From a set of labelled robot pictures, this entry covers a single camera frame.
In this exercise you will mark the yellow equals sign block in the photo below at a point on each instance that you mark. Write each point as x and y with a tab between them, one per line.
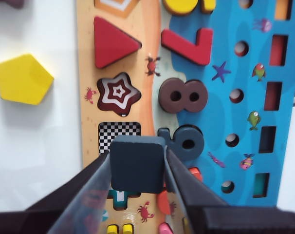
126	229

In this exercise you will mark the red number seven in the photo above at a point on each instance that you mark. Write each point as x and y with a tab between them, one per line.
184	45

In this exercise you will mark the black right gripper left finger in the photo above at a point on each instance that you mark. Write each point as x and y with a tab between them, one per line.
89	185

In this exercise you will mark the orange number piece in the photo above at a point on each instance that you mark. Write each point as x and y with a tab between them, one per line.
164	202

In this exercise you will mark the red triangle block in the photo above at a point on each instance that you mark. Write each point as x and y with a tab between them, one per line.
111	42

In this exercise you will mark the yellow number six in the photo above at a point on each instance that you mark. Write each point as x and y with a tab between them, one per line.
186	6

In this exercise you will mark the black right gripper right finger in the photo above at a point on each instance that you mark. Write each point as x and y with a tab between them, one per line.
181	180

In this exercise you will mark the brown number eight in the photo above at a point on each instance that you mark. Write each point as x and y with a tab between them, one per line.
165	96

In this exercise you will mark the dark blue number nine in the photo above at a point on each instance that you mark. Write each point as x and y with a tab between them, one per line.
176	136

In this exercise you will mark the dark blue square block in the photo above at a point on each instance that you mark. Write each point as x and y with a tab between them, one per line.
135	165

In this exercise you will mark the yellow pentagon block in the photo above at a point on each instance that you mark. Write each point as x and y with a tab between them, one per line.
22	78

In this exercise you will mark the pink sign piece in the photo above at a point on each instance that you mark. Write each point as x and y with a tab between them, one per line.
167	229

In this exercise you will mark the wooden number shape puzzle board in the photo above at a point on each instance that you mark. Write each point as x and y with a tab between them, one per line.
215	109

